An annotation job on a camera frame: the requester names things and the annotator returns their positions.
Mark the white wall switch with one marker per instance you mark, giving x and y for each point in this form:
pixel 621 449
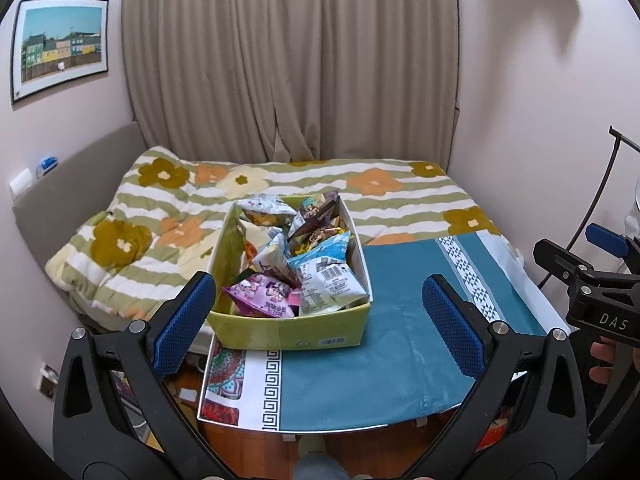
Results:
pixel 20 181

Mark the purple snack packet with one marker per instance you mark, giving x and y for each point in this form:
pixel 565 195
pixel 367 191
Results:
pixel 260 292

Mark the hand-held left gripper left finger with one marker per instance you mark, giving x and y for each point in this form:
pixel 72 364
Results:
pixel 182 322

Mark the white yellow snack packet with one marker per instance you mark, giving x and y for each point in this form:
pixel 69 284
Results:
pixel 262 210

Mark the dark brown snack packet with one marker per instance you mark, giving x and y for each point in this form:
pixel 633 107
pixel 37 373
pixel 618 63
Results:
pixel 315 210

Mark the framed wall picture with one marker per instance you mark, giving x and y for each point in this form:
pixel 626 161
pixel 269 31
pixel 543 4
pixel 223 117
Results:
pixel 60 45

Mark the blue patterned tablecloth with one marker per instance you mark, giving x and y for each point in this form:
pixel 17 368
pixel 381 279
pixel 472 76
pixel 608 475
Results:
pixel 400 335

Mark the person's right hand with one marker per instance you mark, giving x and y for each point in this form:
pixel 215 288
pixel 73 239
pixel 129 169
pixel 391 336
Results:
pixel 600 375

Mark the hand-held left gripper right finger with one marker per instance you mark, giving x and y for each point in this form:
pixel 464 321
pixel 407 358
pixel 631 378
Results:
pixel 452 327

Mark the white barcode snack packet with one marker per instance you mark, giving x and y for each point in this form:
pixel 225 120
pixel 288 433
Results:
pixel 330 282

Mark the person's leg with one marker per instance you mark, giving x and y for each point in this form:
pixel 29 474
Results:
pixel 320 462

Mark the beige curtain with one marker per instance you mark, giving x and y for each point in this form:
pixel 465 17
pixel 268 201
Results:
pixel 290 60

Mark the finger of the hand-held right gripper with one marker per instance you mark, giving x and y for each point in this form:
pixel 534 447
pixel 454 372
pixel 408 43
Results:
pixel 557 259
pixel 605 237

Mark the blue white small device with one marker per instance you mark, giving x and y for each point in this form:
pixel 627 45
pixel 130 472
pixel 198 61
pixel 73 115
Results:
pixel 47 166

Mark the green cardboard box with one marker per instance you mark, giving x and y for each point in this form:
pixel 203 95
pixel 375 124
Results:
pixel 300 332

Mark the yellow gold snack packet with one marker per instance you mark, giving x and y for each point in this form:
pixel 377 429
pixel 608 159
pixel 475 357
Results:
pixel 327 234

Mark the floral striped blanket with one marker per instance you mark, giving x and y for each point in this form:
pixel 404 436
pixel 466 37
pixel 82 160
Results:
pixel 400 210

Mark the beige padded headboard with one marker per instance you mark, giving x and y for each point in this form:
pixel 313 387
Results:
pixel 75 185

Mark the wall socket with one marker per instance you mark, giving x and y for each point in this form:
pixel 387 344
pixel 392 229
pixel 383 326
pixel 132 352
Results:
pixel 48 381

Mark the light blue snack packet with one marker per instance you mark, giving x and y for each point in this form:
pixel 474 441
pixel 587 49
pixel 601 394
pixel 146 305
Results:
pixel 320 250

